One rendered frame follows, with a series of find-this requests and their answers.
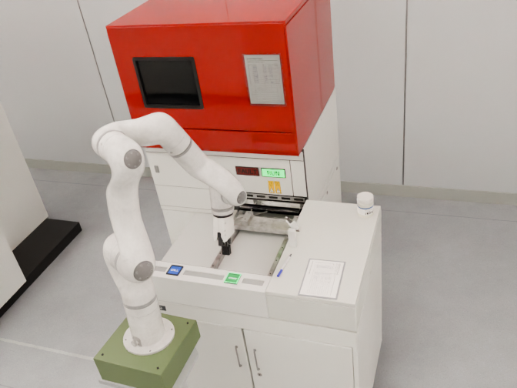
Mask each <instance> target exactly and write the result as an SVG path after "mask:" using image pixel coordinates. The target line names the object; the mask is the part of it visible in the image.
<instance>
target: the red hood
mask: <svg viewBox="0 0 517 388"><path fill-rule="evenodd" d="M106 30H107V34H108V39H109V42H110V45H111V48H112V53H113V55H114V59H115V64H116V67H117V69H118V74H119V78H120V80H121V84H122V88H123V91H124V94H125V99H126V102H127V105H128V110H129V113H130V116H131V119H137V118H140V117H143V116H145V115H149V114H152V113H155V112H164V113H166V114H168V115H170V116H171V117H172V118H173V119H174V120H175V121H176V122H177V123H178V124H179V125H180V126H181V127H182V128H183V129H184V131H185V132H186V133H187V134H188V135H189V136H190V138H191V139H192V140H193V141H194V142H195V144H196V145H197V146H198V147H199V148H200V149H201V150H202V151H213V152H239V153H253V154H266V155H281V156H299V155H300V153H301V151H302V149H303V147H304V145H305V143H306V141H307V139H308V138H309V136H310V134H311V132H312V130H313V128H314V126H315V124H316V123H317V121H318V119H319V116H320V115H321V113H322V110H323V109H324V107H325V105H326V103H327V101H328V100H329V97H330V95H331V94H332V91H333V89H334V88H335V76H334V62H333V47H332V19H331V4H330V0H148V1H147V2H145V3H143V4H141V5H140V6H138V7H137V8H134V9H133V10H131V11H130V12H128V13H126V14H125V15H123V16H122V17H120V18H118V19H116V20H115V21H113V22H111V23H110V24H108V25H106Z"/></svg>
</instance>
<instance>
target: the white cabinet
mask: <svg viewBox="0 0 517 388"><path fill-rule="evenodd" d="M158 304H159V307H160V311H161V313H164V314H169V315H173V316H180V317H184V318H188V319H194V320H196V321H197V324H198V329H199V332H200V335H201V337H200V339H199V340H198V342H197V344H196V346H195V348H196V349H197V351H198V354H199V358H198V359H197V361H196V363H195V365H194V367H193V369H192V371H191V372H190V374H189V376H188V379H187V380H186V382H187V384H188V388H373V383H374V379H375V371H376V367H377V363H378V359H379V351H380V347H381V343H382V233H381V235H380V238H379V244H378V247H377V250H376V254H375V260H374V263H373V267H372V273H371V276H370V279H369V285H368V289H367V292H366V295H365V301H364V304H363V308H362V314H361V317H360V320H359V326H358V329H357V331H356V332H355V331H350V330H345V329H336V328H332V327H326V326H317V325H312V324H307V323H299V322H293V321H288V320H283V319H275V318H270V317H269V319H266V318H261V317H256V316H247V315H242V314H237V313H229V312H224V311H219V310H213V309H205V308H200V307H195V306H186V305H182V304H177V303H167V302H162V301H158Z"/></svg>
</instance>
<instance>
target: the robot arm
mask: <svg viewBox="0 0 517 388"><path fill-rule="evenodd" d="M155 145H160V146H161V147H162V148H163V149H164V150H165V151H166V152H167V153H168V154H169V155H170V156H171V157H172V158H173V159H174V160H175V161H176V162H177V163H178V164H179V165H180V166H181V167H182V168H183V169H184V170H185V171H186V172H187V173H188V174H189V175H190V176H192V177H194V178H196V179H197V180H199V181H201V182H203V183H205V184H206V185H208V186H209V192H210V200H211V209H212V214H213V216H214V217H213V237H214V241H217V240H218V246H221V247H222V255H227V256H229V255H230V254H231V253H232V252H231V245H230V244H231V236H232V234H233V233H234V231H235V227H234V219H233V212H234V206H241V205H242V204H244V203H245V201H246V199H247V193H246V191H245V188H244V187H243V185H242V184H241V183H240V182H239V181H238V180H237V179H236V178H235V177H234V176H233V174H231V172H230V171H229V170H227V169H226V168H224V167H223V166H221V165H219V164H218V163H217V162H215V161H213V160H211V159H210V158H209V157H208V156H207V155H206V154H205V153H204V152H203V151H202V150H201V149H200V148H199V147H198V146H197V145H196V144H195V142H194V141H193V140H192V139H191V138H190V136H189V135H188V134H187V133H186V132H185V131H184V129H183V128H182V127H181V126H180V125H179V124H178V123H177V122H176V121H175V120H174V119H173V118H172V117H171V116H170V115H168V114H166V113H164V112H155V113H152V114H149V115H145V116H143V117H140V118H137V119H130V120H124V121H118V122H112V123H109V124H108V125H104V126H102V127H101V128H100V129H98V130H97V131H96V132H95V134H94V135H93V136H92V148H93V149H94V151H95V153H96V154H97V155H98V156H100V157H101V158H102V159H104V160H105V161H106V162H107V163H108V164H109V165H110V168H111V171H112V177H111V180H110V183H109V184H108V186H107V189H106V199H107V204H108V213H109V217H110V220H111V224H112V228H113V230H114V233H113V234H111V235H110V236H109V237H108V238H107V239H106V240H105V242H104V245H103V256H104V260H105V263H106V266H107V267H108V270H109V272H110V274H111V276H112V278H113V280H114V282H115V284H116V286H117V287H118V290H119V292H120V294H121V298H122V302H123V306H124V308H125V314H126V317H127V320H128V325H129V328H128V329H127V330H126V332H125V335H124V337H123V343H124V346H125V348H126V349H127V350H128V351H129V352H130V353H132V354H135V355H138V356H147V355H152V354H154V353H158V352H160V351H162V350H163V349H164V348H166V347H167V346H168V345H169V344H170V343H171V342H172V340H173V338H174V336H175V328H174V326H173V324H172V323H171V322H170V321H169V320H168V319H166V318H162V314H161V311H160V307H159V304H158V297H157V294H156V291H155V285H154V283H153V281H152V278H151V276H152V274H153V273H154V271H155V254H154V252H153V249H152V245H151V243H150V240H149V237H148V234H147V232H146V230H145V226H144V223H143V221H142V216H141V212H140V206H139V197H138V184H139V181H140V178H141V177H142V174H143V172H144V170H145V157H144V153H143V151H142V148H141V147H144V146H155Z"/></svg>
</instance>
